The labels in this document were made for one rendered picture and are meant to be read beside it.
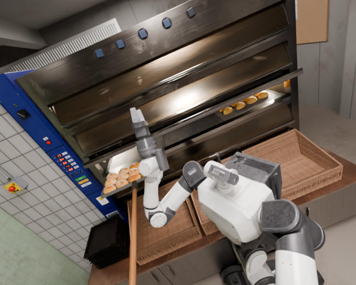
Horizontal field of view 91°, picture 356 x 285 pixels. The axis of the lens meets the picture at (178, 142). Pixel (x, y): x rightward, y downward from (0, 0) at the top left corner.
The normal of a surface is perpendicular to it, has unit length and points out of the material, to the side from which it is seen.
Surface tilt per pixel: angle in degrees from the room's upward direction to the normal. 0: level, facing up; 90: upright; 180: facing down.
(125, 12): 90
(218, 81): 70
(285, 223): 28
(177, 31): 90
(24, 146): 90
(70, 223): 90
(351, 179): 0
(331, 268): 0
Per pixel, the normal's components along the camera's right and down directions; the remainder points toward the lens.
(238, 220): -0.49, 0.14
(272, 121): 0.04, 0.14
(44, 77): 0.18, 0.44
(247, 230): -0.15, 0.48
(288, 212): -0.76, -0.58
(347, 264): -0.36, -0.80
